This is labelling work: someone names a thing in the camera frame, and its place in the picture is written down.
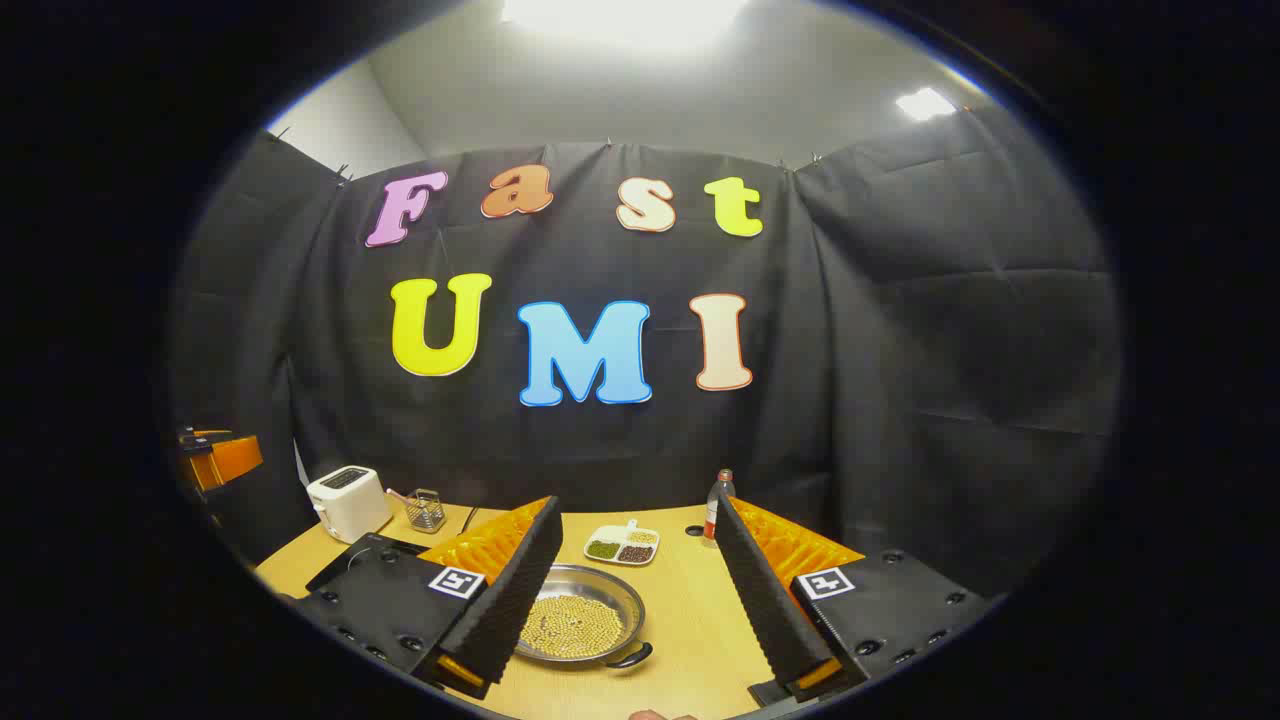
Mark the pile of yellow soybeans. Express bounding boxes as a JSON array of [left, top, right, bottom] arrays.
[[520, 595, 626, 661]]

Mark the clear water bottle red label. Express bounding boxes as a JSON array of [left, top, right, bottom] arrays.
[[703, 468, 736, 541]]

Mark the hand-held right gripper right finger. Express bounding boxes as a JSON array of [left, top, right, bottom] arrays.
[[713, 493, 988, 706]]

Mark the white toaster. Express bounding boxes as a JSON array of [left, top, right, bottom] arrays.
[[306, 465, 393, 545]]

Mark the ceiling light panel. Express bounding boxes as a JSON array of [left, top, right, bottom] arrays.
[[895, 88, 958, 123], [500, 0, 751, 49]]

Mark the stainless steel pot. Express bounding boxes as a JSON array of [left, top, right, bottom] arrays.
[[515, 563, 654, 671]]

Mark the small wire basket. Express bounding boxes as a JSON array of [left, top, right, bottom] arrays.
[[403, 488, 448, 534]]

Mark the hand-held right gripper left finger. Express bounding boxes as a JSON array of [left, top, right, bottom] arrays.
[[295, 495, 564, 701]]

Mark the white divided dish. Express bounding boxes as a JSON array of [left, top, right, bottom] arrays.
[[584, 520, 661, 567]]

